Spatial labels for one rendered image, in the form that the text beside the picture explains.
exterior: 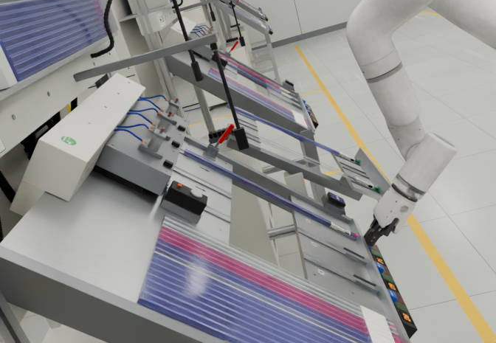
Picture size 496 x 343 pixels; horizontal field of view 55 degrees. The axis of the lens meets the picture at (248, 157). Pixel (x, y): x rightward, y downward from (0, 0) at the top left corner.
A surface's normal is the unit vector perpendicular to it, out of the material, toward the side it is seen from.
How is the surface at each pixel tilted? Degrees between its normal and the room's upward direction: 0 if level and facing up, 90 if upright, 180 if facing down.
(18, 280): 90
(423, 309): 0
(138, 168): 90
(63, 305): 90
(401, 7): 116
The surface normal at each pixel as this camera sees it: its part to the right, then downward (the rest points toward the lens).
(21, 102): 0.96, -0.26
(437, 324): -0.27, -0.89
